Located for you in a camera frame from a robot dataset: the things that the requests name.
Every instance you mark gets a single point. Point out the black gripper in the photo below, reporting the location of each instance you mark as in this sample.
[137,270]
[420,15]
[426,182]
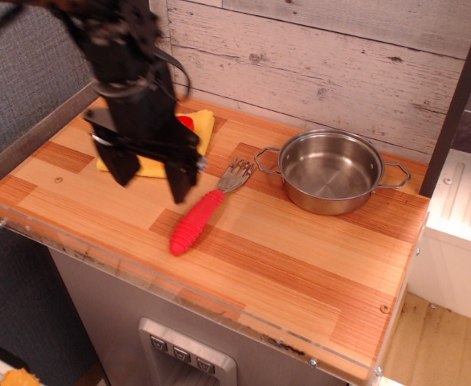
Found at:
[140,119]

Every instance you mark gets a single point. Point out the red handled metal fork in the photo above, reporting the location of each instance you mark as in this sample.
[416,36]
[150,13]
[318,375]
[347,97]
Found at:
[191,226]

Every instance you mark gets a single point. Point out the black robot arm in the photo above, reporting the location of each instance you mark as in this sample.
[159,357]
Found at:
[118,39]

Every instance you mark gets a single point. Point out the red toy tomato half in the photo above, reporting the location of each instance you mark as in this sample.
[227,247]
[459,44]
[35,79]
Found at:
[187,122]

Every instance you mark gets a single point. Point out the yellow cloth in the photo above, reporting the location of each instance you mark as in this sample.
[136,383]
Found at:
[204,124]

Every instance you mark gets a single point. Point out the grey cabinet with dispenser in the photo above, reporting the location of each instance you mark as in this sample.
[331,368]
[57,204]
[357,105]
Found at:
[111,310]

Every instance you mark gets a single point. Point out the small steel pot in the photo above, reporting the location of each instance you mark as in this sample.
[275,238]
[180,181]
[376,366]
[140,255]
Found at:
[327,171]

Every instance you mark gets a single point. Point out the orange yellow object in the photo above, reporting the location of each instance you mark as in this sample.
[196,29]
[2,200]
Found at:
[19,377]

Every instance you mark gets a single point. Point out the dark right post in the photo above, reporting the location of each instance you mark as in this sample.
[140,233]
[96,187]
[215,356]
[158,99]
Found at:
[448,130]

